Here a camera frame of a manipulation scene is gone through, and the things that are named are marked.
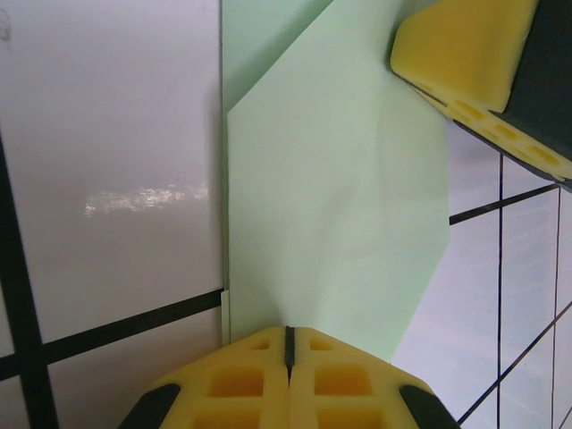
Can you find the light green paper sheet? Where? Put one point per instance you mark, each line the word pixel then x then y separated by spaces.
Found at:
pixel 335 179

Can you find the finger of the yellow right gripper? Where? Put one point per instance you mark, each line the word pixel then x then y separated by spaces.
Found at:
pixel 514 136
pixel 465 49

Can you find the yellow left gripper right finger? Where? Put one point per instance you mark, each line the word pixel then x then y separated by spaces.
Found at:
pixel 344 384

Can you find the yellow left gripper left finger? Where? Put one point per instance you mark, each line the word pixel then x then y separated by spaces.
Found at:
pixel 232 384

